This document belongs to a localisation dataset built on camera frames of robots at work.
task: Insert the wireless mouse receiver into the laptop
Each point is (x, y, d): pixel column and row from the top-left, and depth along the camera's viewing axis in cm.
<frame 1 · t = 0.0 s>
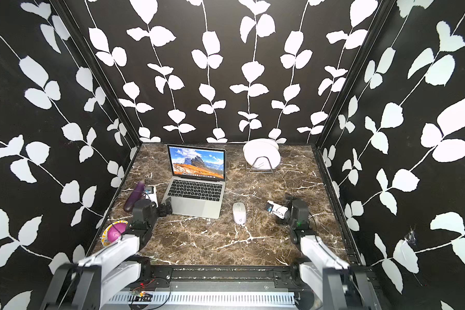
left hand: (160, 195, 89), fingers open
right hand: (285, 195, 89), fingers open
silver open laptop: (197, 185, 103), on the table
white wireless mouse: (239, 213, 90), point 3 cm above the table
white plates stack: (262, 153, 98), point 16 cm above the table

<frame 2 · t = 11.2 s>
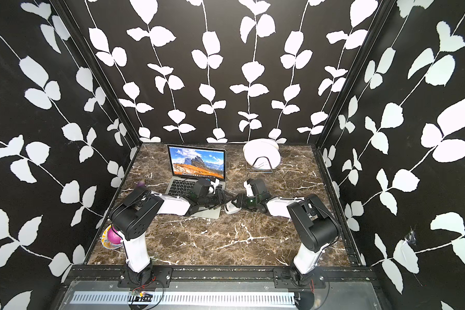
left hand: (232, 197, 92), fingers open
right hand: (233, 199, 92), fingers open
white wireless mouse: (230, 208, 92), point 3 cm above the table
the other named things where they were.

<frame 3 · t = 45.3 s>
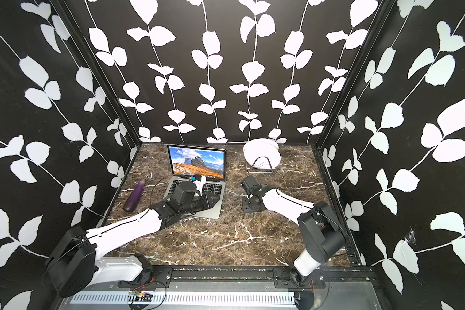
left hand: (220, 195, 80), fingers closed
right hand: (246, 203, 91), fingers open
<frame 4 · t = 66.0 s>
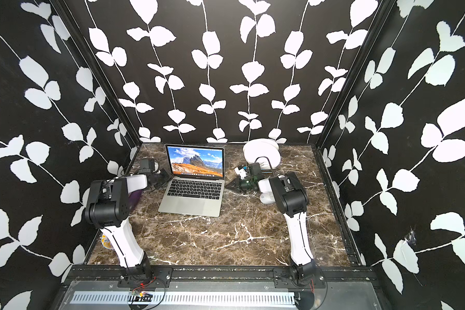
left hand: (174, 172, 103), fingers open
right hand: (225, 185, 99), fingers closed
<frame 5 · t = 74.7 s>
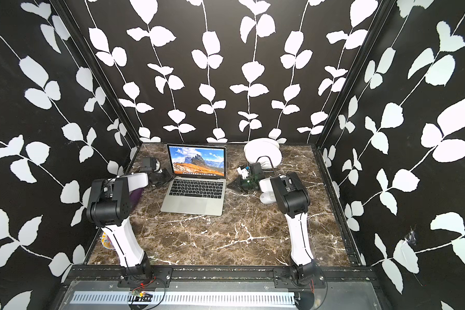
left hand: (175, 172, 103), fingers open
right hand: (227, 184, 100), fingers closed
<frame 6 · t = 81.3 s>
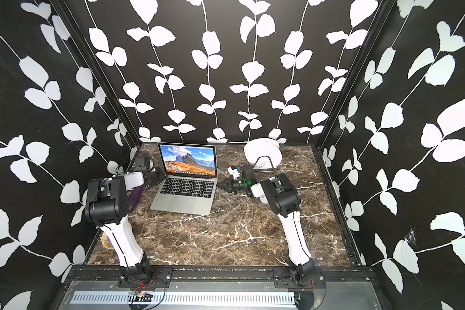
left hand: (168, 171, 104), fingers open
right hand: (215, 184, 97), fingers closed
silver open laptop: (190, 186, 100), point 2 cm above the table
